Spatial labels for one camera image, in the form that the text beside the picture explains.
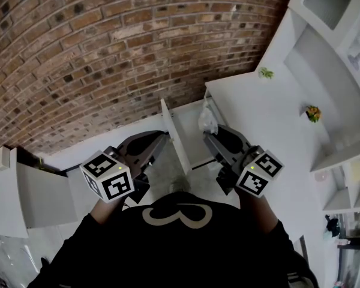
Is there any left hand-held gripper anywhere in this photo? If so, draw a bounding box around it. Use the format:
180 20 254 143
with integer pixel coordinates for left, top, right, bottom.
79 131 168 204

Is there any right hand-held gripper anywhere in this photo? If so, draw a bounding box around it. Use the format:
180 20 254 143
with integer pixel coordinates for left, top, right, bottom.
203 124 285 198

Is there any clear plastic bag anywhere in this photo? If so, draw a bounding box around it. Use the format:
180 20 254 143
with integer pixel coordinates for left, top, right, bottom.
197 99 220 136

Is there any white drawer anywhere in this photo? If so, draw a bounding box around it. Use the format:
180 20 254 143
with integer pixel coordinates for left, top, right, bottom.
160 98 226 177

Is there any person's right forearm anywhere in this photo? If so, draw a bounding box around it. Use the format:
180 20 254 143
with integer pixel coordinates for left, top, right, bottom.
234 187 280 235

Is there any person's left forearm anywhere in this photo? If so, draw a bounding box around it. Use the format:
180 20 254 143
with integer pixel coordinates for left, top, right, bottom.
89 198 127 226

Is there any small green potted plant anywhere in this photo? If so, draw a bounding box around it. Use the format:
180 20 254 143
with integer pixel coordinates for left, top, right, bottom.
257 67 275 80

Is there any small orange flower pot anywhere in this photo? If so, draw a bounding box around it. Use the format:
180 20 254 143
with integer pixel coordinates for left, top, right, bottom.
305 105 323 124

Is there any person's black printed shirt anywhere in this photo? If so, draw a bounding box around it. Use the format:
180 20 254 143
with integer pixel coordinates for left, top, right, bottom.
26 190 319 288

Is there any white shelf unit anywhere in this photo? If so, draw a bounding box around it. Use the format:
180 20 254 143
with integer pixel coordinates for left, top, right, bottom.
254 0 360 213

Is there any low white cabinet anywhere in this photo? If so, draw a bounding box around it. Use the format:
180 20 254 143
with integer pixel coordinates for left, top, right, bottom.
0 147 79 239

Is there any small black object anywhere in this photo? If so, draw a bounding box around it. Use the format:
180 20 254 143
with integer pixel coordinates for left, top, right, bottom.
325 214 341 238

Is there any small white box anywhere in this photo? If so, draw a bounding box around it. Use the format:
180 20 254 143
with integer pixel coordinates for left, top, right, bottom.
0 146 11 177

